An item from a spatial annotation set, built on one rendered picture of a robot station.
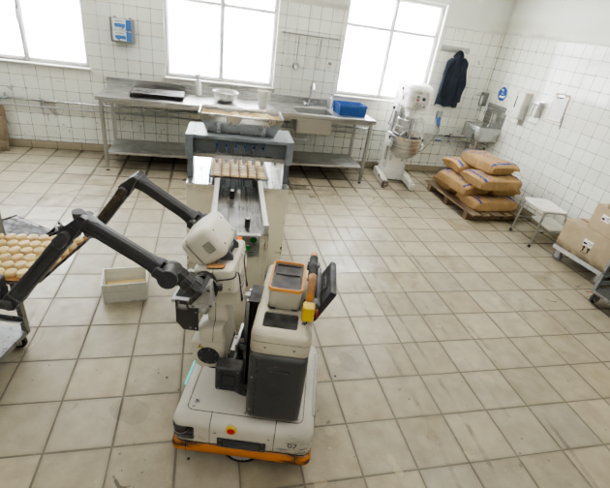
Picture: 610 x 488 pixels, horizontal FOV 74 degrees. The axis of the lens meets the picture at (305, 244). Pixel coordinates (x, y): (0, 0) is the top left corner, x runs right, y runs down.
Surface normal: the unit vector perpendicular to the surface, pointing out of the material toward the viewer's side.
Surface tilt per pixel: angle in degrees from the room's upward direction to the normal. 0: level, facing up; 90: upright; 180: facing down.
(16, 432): 0
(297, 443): 90
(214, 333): 90
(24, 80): 90
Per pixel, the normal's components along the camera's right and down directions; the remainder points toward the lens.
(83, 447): 0.13, -0.87
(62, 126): 0.20, 0.50
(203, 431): -0.06, 0.48
